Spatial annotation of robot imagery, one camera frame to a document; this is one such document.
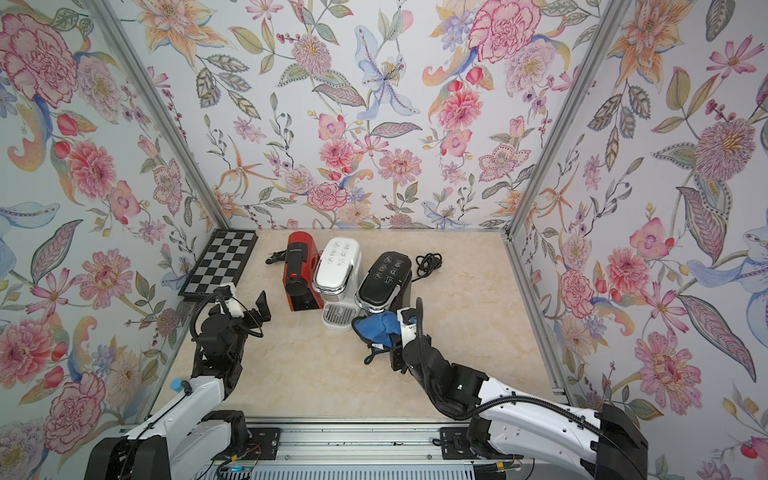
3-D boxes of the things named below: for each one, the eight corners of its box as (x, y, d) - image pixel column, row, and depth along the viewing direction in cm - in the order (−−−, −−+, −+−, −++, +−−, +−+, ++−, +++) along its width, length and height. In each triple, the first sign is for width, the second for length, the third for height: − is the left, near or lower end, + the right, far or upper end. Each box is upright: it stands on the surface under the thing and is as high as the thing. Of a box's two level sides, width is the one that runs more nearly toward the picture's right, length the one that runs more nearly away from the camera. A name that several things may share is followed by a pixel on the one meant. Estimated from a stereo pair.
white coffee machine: (322, 349, 92) (307, 309, 74) (331, 282, 108) (320, 236, 89) (359, 349, 92) (354, 309, 74) (363, 283, 108) (359, 236, 89)
